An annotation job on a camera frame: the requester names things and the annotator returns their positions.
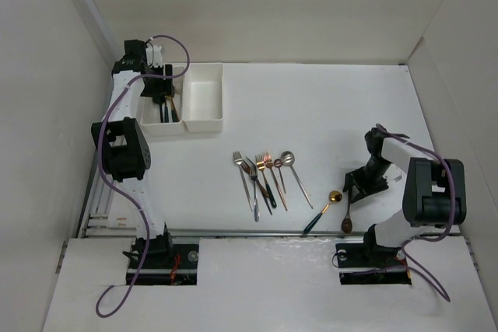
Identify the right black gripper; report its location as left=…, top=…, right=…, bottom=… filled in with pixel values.
left=343, top=157, right=391, bottom=204

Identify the black spoon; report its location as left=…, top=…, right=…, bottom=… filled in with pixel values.
left=153, top=96, right=166, bottom=123

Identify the gold spoon green handle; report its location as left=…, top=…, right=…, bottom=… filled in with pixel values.
left=169, top=96, right=180, bottom=123
left=303, top=190, right=343, bottom=235
left=163, top=96, right=170, bottom=123

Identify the dark bronze spoon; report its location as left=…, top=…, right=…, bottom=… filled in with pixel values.
left=341, top=189, right=352, bottom=234

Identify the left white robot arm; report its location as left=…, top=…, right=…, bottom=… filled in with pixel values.
left=91, top=37, right=182, bottom=267

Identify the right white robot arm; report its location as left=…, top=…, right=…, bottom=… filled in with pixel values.
left=343, top=124, right=467, bottom=267

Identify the white divided utensil tray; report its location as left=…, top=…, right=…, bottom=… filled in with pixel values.
left=139, top=63, right=223, bottom=138

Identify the small copper spoon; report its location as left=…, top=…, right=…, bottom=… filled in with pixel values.
left=274, top=159, right=286, bottom=193

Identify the rose gold fork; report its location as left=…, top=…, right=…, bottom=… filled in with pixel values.
left=263, top=152, right=288, bottom=211

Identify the silver fork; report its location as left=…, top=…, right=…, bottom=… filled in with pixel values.
left=249, top=166, right=260, bottom=222
left=233, top=151, right=253, bottom=211

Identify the silver fork lower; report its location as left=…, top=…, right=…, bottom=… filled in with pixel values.
left=249, top=166, right=260, bottom=222

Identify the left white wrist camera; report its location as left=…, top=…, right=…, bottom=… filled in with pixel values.
left=146, top=44, right=163, bottom=68

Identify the silver spoon long handle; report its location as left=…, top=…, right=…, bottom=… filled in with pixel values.
left=281, top=151, right=314, bottom=209

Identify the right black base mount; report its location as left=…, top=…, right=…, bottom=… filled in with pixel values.
left=335, top=240, right=412, bottom=285

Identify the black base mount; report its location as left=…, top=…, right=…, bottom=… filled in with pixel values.
left=135, top=240, right=199, bottom=286
left=335, top=240, right=412, bottom=285

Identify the gold fork green handle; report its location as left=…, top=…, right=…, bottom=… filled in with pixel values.
left=255, top=155, right=277, bottom=208

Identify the aluminium rail frame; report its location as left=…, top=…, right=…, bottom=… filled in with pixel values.
left=71, top=152, right=135, bottom=239

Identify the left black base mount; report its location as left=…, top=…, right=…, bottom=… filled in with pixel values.
left=135, top=240, right=199, bottom=286

